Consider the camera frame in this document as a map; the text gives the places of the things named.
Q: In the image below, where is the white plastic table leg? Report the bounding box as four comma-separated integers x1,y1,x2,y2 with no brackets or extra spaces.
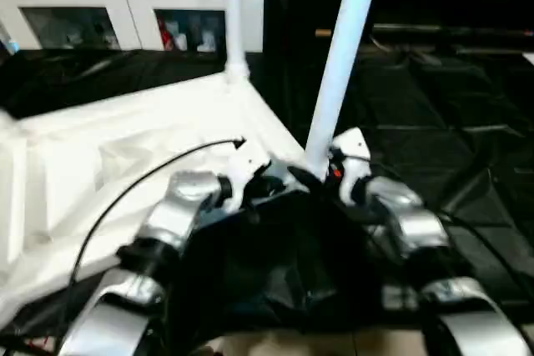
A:
0,109,18,132
304,0,385,173
223,0,251,84

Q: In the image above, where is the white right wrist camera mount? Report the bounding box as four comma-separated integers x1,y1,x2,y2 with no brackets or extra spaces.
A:
329,127,372,206

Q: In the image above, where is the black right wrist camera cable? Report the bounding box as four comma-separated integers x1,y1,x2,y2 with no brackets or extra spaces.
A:
437,209,534,290

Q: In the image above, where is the red white bottle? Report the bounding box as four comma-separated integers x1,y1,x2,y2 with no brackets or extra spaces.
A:
159,18,176,51

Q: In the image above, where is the white plastic table top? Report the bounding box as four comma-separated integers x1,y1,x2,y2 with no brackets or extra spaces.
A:
0,70,308,315

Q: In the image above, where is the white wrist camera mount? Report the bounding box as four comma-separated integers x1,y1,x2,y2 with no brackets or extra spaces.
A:
220,145,272,212
329,127,372,206

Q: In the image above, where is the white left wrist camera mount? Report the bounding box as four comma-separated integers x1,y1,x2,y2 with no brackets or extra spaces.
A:
220,145,272,212

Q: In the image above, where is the black plastic mat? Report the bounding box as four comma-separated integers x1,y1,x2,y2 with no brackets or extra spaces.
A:
0,45,534,336

